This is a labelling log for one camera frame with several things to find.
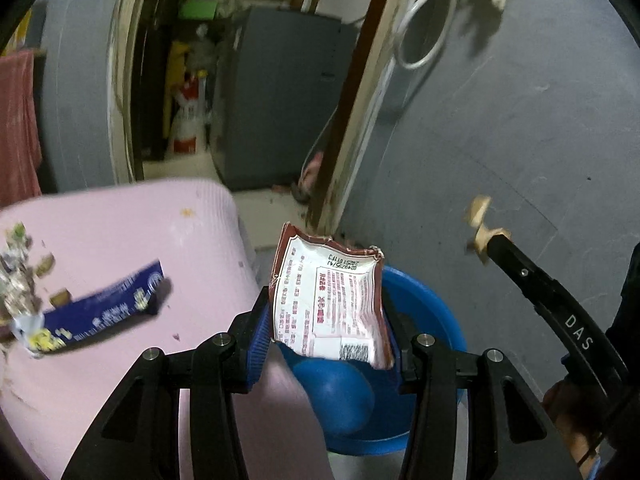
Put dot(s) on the green box on shelf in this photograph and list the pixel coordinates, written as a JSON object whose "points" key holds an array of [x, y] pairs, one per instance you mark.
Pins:
{"points": [[198, 10]]}

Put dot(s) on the person's right hand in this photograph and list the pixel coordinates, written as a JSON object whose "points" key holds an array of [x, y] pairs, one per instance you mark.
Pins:
{"points": [[572, 412]]}

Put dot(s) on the red white snack packet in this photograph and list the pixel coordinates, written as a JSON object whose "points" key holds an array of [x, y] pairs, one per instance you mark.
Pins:
{"points": [[326, 300]]}

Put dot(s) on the wooden door frame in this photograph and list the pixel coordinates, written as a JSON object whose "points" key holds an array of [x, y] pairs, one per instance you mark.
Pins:
{"points": [[152, 50]]}

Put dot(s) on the blue snack wrapper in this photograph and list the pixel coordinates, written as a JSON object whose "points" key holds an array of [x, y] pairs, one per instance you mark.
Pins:
{"points": [[88, 317]]}

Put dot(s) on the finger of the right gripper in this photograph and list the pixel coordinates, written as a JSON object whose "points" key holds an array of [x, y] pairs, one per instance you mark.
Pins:
{"points": [[589, 349]]}

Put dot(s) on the blue plastic basin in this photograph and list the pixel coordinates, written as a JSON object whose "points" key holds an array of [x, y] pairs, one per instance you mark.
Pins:
{"points": [[360, 409]]}

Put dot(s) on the red checked counter cloth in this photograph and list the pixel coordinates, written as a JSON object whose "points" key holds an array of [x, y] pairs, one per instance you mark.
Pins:
{"points": [[20, 146]]}

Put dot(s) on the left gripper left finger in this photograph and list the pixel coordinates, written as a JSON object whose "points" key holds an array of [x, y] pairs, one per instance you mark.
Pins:
{"points": [[136, 433]]}

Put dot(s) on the pink table cloth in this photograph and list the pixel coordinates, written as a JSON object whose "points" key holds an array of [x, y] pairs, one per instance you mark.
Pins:
{"points": [[99, 237]]}

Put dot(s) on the red white bag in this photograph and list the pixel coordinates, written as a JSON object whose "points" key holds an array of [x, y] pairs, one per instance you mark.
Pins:
{"points": [[187, 134]]}

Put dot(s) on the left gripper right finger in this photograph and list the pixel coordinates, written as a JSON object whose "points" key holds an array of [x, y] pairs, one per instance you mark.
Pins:
{"points": [[510, 436]]}

